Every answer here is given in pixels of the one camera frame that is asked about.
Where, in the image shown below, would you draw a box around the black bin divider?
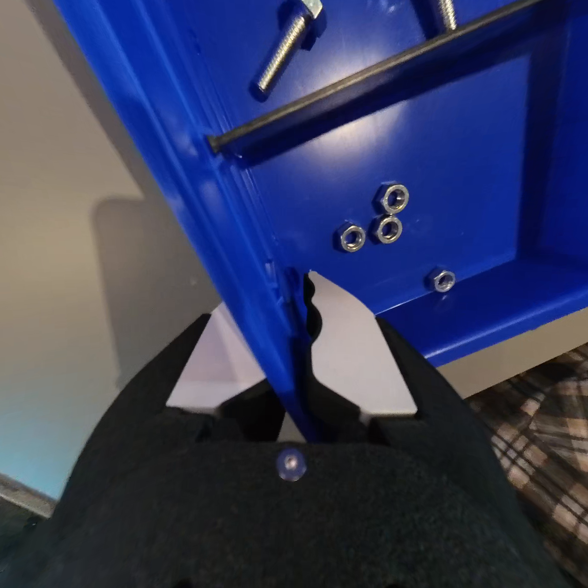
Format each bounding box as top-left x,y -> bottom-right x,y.
207,0 -> 547,156

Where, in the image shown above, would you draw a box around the blue plastic bin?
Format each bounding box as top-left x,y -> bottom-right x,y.
53,0 -> 588,444

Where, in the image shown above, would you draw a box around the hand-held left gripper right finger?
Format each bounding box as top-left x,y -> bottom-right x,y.
301,271 -> 420,421

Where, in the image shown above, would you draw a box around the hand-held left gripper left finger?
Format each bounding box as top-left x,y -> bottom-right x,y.
165,305 -> 286,443

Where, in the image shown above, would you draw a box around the steel hex nut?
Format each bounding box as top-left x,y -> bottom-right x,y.
334,223 -> 367,253
374,184 -> 410,215
429,266 -> 457,294
371,215 -> 404,245

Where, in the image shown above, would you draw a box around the steel hex bolt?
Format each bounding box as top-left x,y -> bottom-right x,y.
250,0 -> 326,96
431,0 -> 461,34

